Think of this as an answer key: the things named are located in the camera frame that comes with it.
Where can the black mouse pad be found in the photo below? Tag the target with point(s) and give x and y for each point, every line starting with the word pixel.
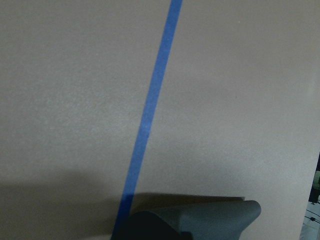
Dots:
pixel 225 220

